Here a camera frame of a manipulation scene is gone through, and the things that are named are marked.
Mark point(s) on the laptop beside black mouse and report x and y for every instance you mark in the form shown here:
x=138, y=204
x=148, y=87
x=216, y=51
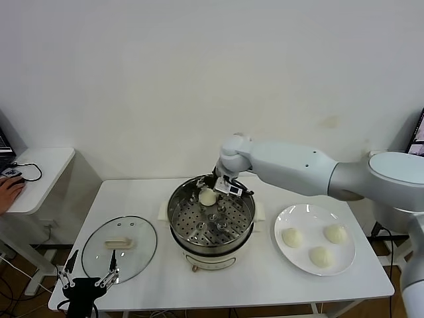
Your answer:
x=5, y=145

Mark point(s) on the person's bare hand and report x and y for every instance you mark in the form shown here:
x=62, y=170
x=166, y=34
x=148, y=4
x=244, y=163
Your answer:
x=10, y=193

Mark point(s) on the white wall socket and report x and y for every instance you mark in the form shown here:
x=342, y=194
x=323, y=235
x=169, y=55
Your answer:
x=51, y=225

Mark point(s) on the white round plate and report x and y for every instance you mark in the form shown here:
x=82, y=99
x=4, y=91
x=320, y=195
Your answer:
x=298, y=261

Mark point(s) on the black floor stand bar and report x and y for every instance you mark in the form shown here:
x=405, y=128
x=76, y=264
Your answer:
x=394, y=238

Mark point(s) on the white side table with mouse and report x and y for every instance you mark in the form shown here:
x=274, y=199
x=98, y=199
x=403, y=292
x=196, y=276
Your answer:
x=49, y=172

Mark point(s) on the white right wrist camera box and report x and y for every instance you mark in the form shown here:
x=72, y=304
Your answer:
x=227, y=188

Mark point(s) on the white steamed baozi bun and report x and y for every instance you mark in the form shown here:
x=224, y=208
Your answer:
x=207, y=198
x=321, y=256
x=336, y=234
x=292, y=237

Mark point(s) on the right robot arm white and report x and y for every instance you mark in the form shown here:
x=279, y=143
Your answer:
x=298, y=165

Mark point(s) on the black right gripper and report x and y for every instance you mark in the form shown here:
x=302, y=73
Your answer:
x=222, y=175

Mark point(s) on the perforated steel steamer basket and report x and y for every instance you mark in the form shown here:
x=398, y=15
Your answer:
x=185, y=218

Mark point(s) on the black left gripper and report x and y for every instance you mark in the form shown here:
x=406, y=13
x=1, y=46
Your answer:
x=81, y=291

